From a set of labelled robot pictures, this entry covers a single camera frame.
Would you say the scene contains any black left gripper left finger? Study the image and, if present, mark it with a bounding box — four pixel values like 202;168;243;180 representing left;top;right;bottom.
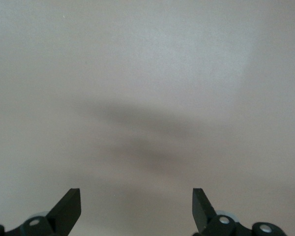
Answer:
21;188;82;236

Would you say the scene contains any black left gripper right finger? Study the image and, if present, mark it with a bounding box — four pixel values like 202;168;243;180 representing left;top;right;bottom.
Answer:
192;188;251;236

